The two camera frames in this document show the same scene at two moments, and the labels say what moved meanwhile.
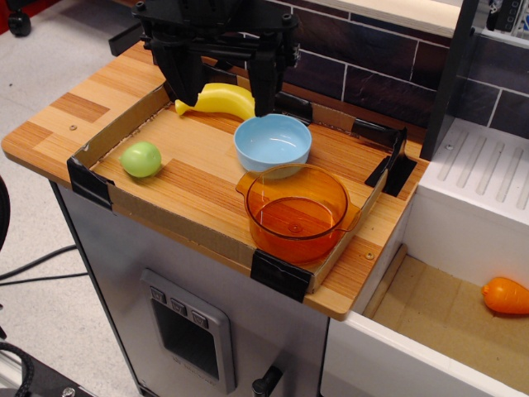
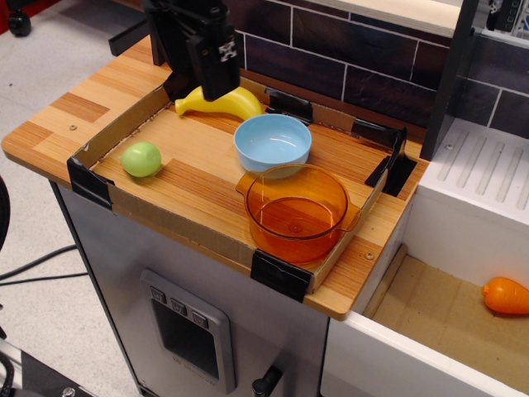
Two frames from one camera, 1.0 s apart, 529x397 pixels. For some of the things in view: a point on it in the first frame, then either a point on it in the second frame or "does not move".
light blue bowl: [271, 140] does not move
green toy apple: [140, 160] does not move
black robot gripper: [182, 34] to [199, 31]
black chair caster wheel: [19, 23] does not move
